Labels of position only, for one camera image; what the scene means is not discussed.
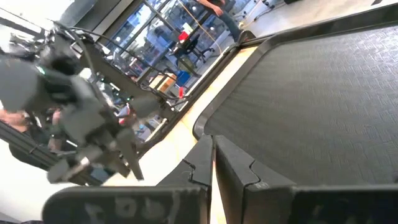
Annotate black textured serving tray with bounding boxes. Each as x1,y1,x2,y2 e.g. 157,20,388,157
192,2,398,187

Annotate orange cable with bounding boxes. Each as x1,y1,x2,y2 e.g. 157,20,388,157
177,0,223,55

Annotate blue bin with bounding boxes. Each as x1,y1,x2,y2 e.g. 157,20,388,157
176,70,191,86

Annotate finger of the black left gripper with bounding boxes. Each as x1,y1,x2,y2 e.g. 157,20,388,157
116,127,146,181

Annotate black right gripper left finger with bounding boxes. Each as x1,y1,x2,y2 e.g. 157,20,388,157
157,134,214,187

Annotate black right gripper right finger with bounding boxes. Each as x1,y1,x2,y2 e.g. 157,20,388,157
214,135,296,224

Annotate black office chair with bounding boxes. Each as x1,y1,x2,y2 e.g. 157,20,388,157
169,34,215,65

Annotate person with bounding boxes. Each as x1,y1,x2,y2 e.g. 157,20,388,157
195,0,243,41
0,108,63,169

